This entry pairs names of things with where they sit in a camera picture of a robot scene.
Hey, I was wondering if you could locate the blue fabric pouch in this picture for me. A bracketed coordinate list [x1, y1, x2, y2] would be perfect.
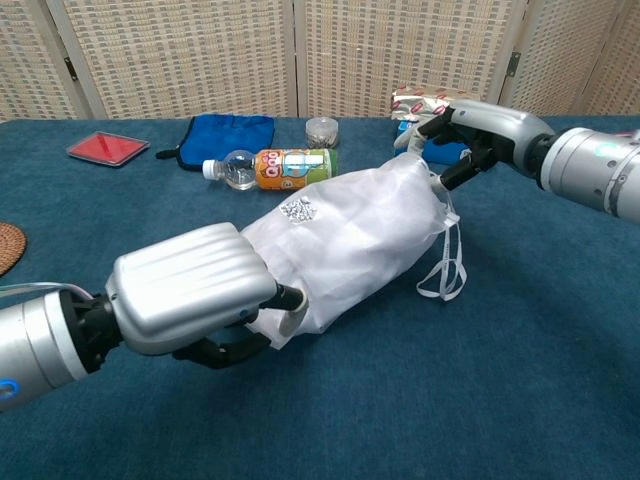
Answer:
[155, 114, 277, 172]

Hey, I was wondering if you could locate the red stamp pad clear case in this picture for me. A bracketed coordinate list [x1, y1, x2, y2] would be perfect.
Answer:
[66, 130, 152, 169]

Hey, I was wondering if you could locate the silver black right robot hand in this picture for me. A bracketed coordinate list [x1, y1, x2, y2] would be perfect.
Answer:
[393, 98, 556, 192]

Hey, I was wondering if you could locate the blue cookie box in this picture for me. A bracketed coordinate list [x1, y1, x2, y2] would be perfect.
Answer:
[394, 119, 474, 166]

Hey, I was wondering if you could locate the woven rattan coaster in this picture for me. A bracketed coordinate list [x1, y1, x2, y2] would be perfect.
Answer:
[0, 222, 28, 278]

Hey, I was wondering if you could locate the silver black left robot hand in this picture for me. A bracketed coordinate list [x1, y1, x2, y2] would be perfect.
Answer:
[104, 222, 307, 371]

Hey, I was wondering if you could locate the teal tablecloth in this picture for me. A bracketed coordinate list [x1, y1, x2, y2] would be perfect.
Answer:
[0, 115, 640, 480]

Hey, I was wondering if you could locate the clear cable on left arm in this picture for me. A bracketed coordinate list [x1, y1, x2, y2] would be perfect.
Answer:
[0, 282, 94, 301]

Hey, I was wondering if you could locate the small clear jar of pins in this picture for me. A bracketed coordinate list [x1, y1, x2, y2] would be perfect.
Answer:
[305, 117, 339, 150]

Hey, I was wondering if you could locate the orange label juice bottle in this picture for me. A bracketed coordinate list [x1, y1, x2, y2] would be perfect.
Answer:
[201, 147, 341, 192]

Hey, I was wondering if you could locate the silver foil snack packet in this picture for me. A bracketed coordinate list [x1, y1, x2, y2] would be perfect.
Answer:
[389, 84, 481, 122]

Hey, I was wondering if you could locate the white garment with ribbon ties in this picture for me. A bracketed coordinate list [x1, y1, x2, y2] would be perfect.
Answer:
[417, 192, 469, 302]

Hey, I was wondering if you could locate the woven folding screen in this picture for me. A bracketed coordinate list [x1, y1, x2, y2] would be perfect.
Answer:
[0, 0, 640, 121]

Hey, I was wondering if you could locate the translucent white plastic bag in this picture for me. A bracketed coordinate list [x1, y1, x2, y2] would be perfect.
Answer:
[239, 153, 454, 350]

